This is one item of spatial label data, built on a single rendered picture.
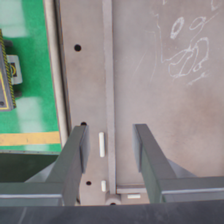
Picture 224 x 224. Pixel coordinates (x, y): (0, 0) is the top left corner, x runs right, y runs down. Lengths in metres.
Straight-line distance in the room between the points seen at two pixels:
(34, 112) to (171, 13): 1.76
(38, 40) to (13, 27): 0.25
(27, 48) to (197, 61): 1.68
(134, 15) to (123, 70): 0.10
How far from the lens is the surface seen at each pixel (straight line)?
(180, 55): 0.35
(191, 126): 0.39
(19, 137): 2.15
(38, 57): 1.83
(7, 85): 1.62
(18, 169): 1.14
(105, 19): 0.32
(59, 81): 0.46
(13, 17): 1.95
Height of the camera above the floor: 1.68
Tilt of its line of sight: 73 degrees down
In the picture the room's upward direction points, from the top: 177 degrees clockwise
